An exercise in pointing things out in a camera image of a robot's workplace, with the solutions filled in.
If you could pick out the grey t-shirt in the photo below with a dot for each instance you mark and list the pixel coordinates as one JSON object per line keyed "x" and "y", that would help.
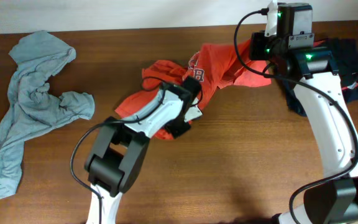
{"x": 32, "y": 111}

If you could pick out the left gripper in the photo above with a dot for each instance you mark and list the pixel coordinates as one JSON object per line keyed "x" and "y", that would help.
{"x": 178, "y": 130}

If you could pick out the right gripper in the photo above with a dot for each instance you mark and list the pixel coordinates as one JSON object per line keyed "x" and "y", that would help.
{"x": 258, "y": 39}

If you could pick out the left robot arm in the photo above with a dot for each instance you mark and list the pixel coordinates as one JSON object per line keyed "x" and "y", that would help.
{"x": 117, "y": 155}

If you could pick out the orange printed t-shirt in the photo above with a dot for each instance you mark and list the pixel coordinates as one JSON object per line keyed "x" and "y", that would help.
{"x": 215, "y": 66}

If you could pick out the red folded garment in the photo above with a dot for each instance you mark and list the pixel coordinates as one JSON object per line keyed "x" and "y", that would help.
{"x": 345, "y": 54}

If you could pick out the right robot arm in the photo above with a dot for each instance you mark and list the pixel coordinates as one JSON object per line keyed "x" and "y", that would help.
{"x": 288, "y": 42}

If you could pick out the black folded Nike garment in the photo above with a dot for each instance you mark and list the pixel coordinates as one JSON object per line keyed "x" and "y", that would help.
{"x": 345, "y": 53}

